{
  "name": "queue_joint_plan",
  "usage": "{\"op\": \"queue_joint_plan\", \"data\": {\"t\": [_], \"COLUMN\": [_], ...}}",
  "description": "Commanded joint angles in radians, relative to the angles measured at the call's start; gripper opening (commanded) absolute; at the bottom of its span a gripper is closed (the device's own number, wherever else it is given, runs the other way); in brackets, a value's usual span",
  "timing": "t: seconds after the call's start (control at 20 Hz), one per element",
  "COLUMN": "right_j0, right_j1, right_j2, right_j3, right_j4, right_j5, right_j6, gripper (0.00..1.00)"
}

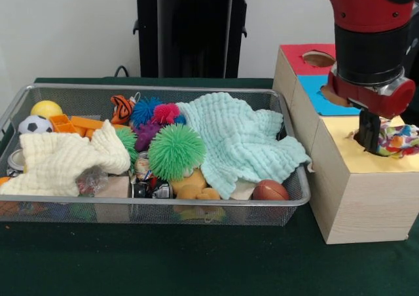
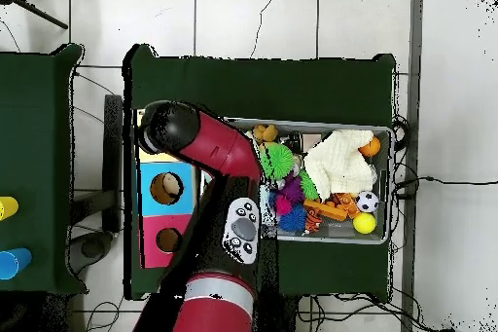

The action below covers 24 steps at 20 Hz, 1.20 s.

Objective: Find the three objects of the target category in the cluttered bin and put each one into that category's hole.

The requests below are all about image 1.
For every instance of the blue spiky ball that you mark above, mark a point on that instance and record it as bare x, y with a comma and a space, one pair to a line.
144, 110

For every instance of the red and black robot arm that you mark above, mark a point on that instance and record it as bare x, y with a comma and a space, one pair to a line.
370, 30

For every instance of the mint green waffle cloth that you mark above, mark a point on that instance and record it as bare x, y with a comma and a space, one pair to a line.
242, 139

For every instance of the black and white soccer ball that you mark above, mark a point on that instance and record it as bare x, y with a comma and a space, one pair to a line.
34, 124

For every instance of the pink spiky ball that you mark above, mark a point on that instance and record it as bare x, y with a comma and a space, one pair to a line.
166, 112

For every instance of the brown toy football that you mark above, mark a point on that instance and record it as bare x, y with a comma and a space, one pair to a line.
270, 190

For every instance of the dark green table cloth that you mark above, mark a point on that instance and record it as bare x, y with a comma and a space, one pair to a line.
196, 263

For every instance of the cream waffle cloth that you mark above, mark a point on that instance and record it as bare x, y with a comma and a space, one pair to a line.
59, 161

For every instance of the orange plastic toy block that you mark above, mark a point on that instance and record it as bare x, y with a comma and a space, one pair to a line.
78, 124

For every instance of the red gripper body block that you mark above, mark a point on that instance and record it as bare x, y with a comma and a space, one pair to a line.
370, 101

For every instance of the yellow ball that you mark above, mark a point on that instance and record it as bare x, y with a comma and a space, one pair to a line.
46, 108

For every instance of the large green spiky ball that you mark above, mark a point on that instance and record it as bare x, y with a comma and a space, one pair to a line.
176, 152

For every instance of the multicoloured patterned cloth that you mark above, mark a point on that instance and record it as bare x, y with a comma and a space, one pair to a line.
397, 142

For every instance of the orange tiger plush toy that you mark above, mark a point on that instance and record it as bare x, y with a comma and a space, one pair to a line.
122, 107

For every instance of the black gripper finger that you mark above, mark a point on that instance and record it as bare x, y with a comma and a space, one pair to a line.
364, 127
375, 134

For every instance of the wooden box with three holes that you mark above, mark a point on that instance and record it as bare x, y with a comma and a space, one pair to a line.
360, 204

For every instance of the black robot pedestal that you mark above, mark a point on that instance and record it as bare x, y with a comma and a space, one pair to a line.
193, 30

